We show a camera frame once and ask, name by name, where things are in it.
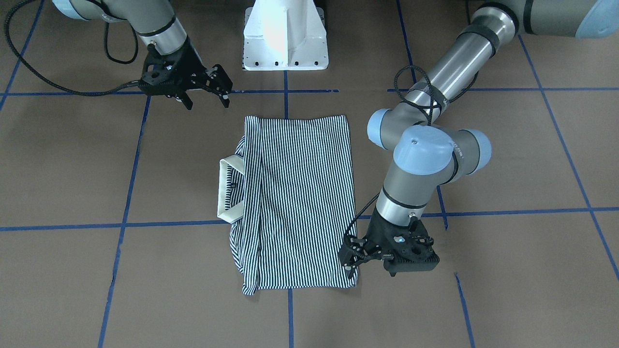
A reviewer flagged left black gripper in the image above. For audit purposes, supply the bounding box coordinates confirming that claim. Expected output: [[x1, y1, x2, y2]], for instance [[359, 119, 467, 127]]
[[339, 212, 440, 279]]

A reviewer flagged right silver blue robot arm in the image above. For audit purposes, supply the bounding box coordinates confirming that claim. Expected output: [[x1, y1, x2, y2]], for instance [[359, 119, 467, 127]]
[[54, 0, 233, 110]]

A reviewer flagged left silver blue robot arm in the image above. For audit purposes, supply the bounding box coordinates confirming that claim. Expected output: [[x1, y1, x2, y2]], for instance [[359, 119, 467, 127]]
[[327, 0, 618, 287]]

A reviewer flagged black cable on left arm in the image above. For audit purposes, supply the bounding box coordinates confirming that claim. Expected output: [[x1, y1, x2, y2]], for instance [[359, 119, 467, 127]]
[[343, 65, 479, 242]]

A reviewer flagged navy white striped polo shirt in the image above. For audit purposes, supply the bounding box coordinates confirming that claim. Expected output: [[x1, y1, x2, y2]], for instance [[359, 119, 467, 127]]
[[217, 115, 357, 296]]

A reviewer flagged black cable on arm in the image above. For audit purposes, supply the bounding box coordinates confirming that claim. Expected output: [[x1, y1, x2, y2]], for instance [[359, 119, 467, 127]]
[[343, 65, 479, 242], [4, 0, 146, 97]]

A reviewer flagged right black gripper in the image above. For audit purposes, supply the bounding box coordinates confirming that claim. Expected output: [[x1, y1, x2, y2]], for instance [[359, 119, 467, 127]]
[[138, 38, 234, 111]]

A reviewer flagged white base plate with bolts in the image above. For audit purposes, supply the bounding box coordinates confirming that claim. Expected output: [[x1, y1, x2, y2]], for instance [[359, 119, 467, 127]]
[[242, 0, 329, 71]]

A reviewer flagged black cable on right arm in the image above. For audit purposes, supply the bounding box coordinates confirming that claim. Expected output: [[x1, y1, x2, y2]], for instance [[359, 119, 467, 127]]
[[4, 0, 146, 97]]

